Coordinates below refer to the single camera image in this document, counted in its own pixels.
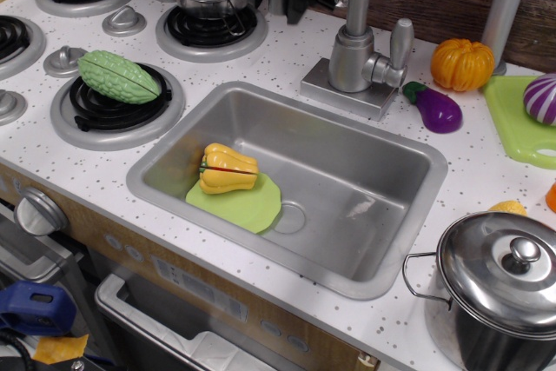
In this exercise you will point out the silver toy faucet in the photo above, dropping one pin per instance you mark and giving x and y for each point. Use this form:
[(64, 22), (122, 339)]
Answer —
[(357, 78)]

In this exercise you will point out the back right stove burner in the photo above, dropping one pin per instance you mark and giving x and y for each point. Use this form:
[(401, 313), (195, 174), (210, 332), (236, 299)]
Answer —
[(210, 40)]

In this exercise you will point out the silver stove knob upper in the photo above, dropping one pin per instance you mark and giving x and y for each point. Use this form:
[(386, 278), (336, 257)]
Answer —
[(124, 22)]

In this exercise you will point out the orange toy pumpkin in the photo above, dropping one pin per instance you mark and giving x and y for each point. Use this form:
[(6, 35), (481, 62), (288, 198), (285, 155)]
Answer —
[(462, 65)]

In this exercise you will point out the green toy bitter gourd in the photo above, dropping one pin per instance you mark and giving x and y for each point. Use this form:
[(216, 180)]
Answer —
[(117, 78)]

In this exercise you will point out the yellow toy bell pepper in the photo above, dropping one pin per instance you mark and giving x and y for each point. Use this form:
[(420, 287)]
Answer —
[(224, 170)]

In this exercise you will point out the purple toy eggplant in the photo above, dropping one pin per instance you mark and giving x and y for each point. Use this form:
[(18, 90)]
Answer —
[(439, 113)]

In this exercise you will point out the stainless steel sink basin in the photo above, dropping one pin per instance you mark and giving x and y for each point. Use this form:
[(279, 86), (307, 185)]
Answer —
[(352, 200)]

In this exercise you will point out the silver vertical pole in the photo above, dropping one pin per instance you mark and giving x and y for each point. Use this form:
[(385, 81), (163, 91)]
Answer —
[(497, 29)]

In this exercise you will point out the light green round plate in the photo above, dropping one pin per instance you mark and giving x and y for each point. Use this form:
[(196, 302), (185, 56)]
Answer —
[(254, 210)]

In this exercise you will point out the silver stove knob middle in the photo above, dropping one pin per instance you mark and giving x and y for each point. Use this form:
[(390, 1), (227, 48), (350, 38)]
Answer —
[(63, 63)]

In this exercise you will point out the front right stove burner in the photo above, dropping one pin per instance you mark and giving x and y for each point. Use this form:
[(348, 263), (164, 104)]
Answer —
[(86, 119)]

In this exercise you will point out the front left stove burner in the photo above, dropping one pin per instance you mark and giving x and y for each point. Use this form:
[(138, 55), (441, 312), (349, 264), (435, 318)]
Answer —
[(22, 44)]

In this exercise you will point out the purple striped toy onion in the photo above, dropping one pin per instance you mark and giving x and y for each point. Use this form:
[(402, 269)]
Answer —
[(539, 99)]

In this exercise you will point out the light green cutting board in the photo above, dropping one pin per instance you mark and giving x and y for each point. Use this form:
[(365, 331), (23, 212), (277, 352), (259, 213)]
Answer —
[(522, 137)]

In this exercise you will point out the silver stove knob lower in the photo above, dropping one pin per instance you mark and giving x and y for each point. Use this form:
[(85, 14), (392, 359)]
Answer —
[(12, 106)]

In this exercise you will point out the yellow toy lemon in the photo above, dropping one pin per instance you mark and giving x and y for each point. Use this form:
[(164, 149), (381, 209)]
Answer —
[(512, 207)]

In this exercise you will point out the silver oven dial knob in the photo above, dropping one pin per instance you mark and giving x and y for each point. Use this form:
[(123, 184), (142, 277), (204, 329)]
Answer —
[(38, 215)]

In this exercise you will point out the orange toy piece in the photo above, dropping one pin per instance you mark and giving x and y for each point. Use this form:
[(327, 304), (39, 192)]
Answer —
[(550, 198)]

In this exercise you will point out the silver dishwasher door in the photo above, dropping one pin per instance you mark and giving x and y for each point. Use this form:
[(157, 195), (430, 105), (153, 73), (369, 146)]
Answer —
[(163, 332)]

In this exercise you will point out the large steel pot with lid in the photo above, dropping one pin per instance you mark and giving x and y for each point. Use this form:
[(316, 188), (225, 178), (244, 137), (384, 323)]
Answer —
[(491, 301)]

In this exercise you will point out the blue clamp tool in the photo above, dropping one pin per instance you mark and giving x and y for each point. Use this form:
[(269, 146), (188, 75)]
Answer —
[(31, 308)]

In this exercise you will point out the yellow tape piece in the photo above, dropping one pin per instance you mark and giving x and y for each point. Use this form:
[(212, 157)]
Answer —
[(54, 349)]

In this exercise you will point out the silver oven door handle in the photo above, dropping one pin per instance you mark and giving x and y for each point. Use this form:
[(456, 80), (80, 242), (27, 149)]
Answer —
[(45, 260)]

